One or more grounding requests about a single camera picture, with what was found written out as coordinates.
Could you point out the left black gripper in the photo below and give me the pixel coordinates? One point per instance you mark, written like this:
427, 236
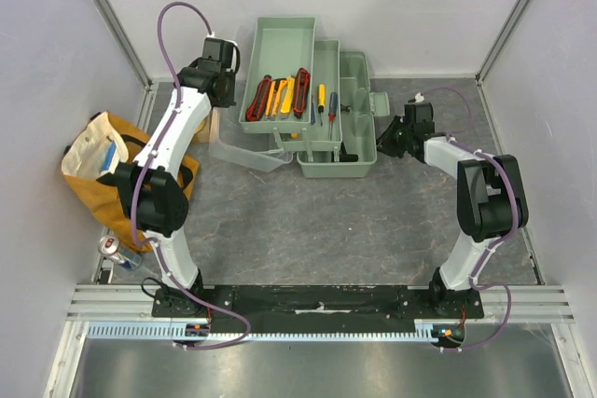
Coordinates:
229, 101

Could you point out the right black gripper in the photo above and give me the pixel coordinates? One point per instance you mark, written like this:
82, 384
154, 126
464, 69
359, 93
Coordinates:
397, 135

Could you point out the red black utility knife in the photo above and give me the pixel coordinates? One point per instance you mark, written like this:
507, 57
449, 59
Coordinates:
256, 109

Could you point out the yellow black utility knife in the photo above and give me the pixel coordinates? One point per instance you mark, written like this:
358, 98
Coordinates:
277, 86

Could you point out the orange handled screwdriver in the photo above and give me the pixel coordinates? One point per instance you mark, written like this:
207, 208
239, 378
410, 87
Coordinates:
321, 101

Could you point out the green clear-lid toolbox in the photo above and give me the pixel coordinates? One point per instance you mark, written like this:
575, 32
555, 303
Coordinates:
281, 46

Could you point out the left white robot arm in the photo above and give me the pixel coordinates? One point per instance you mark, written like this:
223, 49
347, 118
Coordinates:
148, 186

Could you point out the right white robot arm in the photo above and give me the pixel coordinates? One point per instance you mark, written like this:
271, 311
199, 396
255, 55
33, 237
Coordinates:
490, 201

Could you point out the yellow canvas tote bag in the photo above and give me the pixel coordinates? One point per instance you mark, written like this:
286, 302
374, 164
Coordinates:
88, 165

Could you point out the red bull can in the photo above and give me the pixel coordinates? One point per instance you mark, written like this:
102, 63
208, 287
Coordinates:
112, 249

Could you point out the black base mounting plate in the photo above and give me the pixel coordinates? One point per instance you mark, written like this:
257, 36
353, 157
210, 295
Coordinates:
399, 301

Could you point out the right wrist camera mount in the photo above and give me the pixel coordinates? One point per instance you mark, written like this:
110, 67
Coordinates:
418, 98

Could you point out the blue slotted cable duct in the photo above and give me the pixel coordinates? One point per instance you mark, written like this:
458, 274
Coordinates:
188, 332

